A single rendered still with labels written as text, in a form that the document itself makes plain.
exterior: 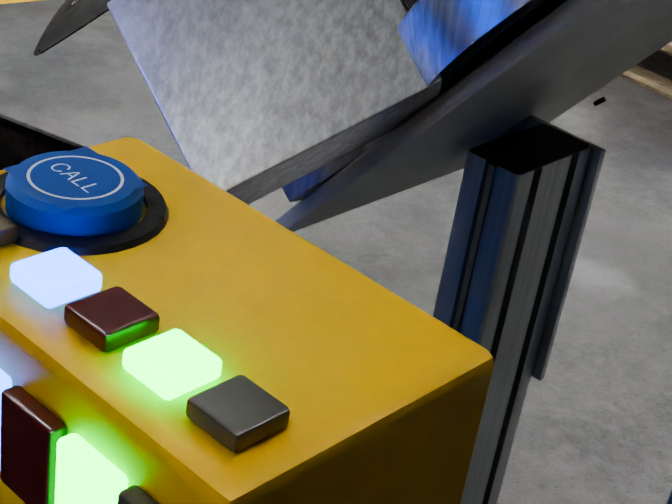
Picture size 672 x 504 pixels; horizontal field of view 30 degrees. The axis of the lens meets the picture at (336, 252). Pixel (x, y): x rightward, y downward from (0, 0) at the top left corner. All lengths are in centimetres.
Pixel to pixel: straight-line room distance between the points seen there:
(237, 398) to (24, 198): 10
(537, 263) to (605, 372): 147
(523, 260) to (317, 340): 57
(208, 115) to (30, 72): 254
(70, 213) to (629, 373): 208
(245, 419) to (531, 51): 45
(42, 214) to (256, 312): 7
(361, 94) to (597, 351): 175
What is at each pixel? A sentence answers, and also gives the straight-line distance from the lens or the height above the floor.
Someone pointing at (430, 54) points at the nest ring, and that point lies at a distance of 70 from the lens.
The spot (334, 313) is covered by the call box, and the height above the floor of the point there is 107.
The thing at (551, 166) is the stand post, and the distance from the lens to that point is 87.
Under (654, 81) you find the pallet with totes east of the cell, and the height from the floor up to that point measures 2.
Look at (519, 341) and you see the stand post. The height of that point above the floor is 76.
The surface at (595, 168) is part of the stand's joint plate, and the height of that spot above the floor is 90.
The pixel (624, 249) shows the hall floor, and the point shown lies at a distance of 282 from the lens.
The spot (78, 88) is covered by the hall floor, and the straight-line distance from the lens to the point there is 317.
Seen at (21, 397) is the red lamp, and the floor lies 106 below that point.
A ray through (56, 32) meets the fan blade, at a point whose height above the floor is 94.
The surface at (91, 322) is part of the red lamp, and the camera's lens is 32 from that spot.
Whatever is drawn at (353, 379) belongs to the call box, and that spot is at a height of 107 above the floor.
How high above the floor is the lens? 125
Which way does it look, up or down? 29 degrees down
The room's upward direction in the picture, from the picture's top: 9 degrees clockwise
